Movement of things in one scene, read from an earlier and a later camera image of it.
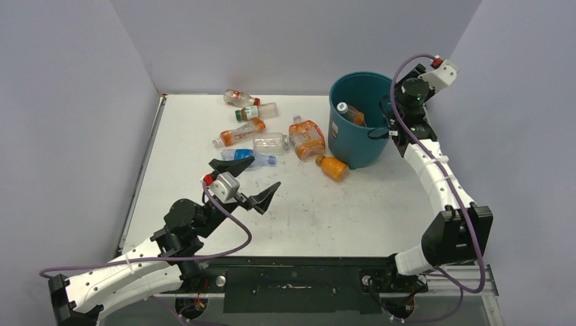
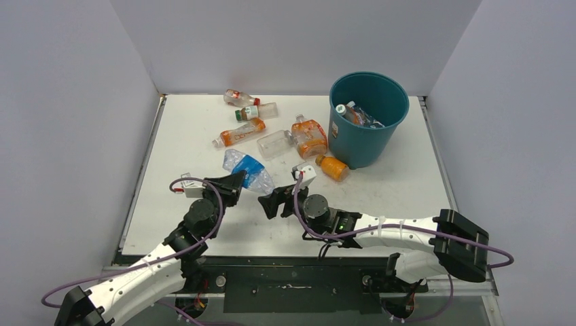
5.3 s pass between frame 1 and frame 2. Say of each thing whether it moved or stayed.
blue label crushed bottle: moved
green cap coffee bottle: stayed
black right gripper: moved
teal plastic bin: stayed
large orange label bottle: stayed
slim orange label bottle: stayed
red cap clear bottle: stayed
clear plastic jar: moved
